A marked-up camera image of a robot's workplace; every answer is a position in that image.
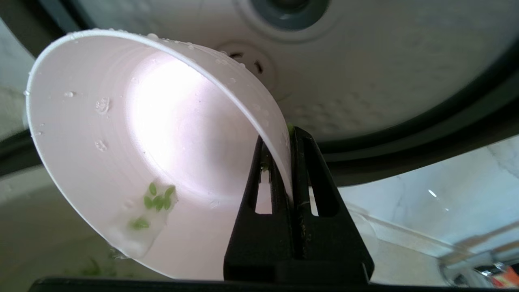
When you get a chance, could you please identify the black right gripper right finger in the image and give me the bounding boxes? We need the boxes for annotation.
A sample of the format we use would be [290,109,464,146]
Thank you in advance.
[292,127,375,283]

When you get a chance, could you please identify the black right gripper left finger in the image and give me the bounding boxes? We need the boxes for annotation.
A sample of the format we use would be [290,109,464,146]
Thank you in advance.
[224,136,294,281]

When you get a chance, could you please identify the chopped green scallions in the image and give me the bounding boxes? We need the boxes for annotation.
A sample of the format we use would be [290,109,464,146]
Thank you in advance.
[81,182,177,278]

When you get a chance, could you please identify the black rice cooker lid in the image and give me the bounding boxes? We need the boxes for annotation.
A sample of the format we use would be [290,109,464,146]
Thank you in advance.
[0,0,519,187]

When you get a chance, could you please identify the white bowl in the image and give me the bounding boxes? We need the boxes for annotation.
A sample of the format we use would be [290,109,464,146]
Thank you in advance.
[25,28,294,281]

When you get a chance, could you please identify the grey inner pot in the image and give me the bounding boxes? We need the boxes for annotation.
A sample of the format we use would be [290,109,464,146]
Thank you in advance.
[0,166,179,281]

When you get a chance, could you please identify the chrome faucet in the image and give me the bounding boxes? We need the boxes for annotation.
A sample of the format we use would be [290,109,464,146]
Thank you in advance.
[440,221,519,288]

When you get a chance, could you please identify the orange red item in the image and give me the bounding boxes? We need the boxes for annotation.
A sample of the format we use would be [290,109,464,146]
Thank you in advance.
[492,266,519,288]

